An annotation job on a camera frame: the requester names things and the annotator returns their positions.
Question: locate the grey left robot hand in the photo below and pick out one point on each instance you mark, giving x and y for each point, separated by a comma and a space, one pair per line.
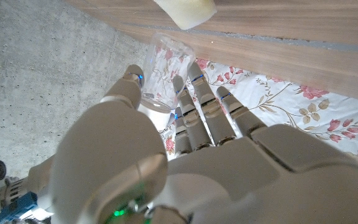
228, 180

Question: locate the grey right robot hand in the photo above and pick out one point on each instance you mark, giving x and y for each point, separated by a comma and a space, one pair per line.
14, 189

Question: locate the clear white-capped medicine bottle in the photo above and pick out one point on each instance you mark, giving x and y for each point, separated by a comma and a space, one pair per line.
166, 71

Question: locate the yellow sponge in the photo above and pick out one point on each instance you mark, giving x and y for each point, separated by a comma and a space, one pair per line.
188, 11

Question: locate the floral backdrop cloth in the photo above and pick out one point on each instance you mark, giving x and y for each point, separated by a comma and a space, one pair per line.
291, 105

